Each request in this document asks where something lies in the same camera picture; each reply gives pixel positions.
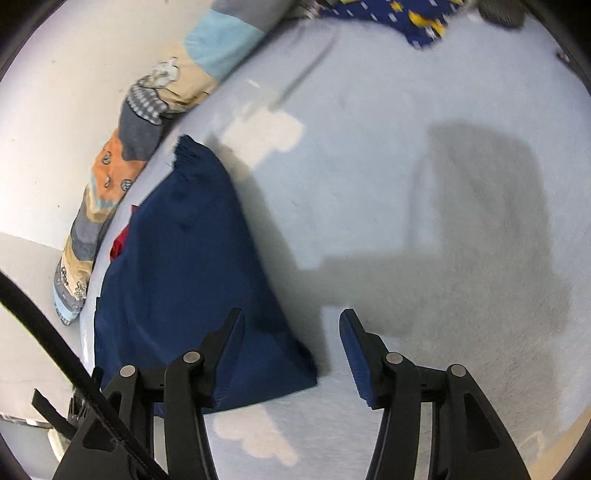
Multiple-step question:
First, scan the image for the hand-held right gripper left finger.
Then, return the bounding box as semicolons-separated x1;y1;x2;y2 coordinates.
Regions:
53;308;243;480

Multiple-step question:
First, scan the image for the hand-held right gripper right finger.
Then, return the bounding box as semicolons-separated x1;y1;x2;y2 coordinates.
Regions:
339;310;532;480

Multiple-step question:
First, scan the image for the navy blue garment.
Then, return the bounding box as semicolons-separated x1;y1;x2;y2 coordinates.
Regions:
95;135;318;417

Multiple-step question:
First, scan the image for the light blue cloud bed sheet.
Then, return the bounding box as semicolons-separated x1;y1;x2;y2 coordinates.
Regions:
78;0;587;480

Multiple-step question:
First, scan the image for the rolled striped patchwork quilt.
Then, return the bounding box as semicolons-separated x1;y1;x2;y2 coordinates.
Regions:
53;0;296;326

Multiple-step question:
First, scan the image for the navy star print pillow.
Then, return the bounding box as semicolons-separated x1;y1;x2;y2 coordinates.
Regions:
318;0;468;51

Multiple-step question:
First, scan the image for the black ribbed object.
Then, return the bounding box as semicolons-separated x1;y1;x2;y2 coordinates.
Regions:
480;0;525;28

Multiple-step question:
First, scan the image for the black cable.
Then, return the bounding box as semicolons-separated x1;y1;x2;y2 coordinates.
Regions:
0;271;168;480

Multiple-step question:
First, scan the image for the thin grey cable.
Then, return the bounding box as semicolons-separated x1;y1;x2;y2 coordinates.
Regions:
271;32;339;110

